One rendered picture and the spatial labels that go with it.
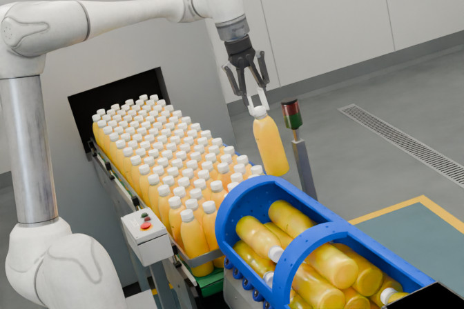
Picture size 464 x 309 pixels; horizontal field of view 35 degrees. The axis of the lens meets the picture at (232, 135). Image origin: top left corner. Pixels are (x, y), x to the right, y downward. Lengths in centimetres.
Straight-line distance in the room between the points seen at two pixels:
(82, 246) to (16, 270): 26
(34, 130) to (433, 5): 566
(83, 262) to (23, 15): 57
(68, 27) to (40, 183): 41
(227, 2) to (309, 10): 463
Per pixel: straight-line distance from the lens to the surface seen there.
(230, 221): 213
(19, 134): 188
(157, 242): 229
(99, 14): 180
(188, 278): 239
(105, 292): 176
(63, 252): 175
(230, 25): 206
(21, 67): 185
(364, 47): 691
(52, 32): 172
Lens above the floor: 206
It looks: 19 degrees down
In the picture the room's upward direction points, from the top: 14 degrees counter-clockwise
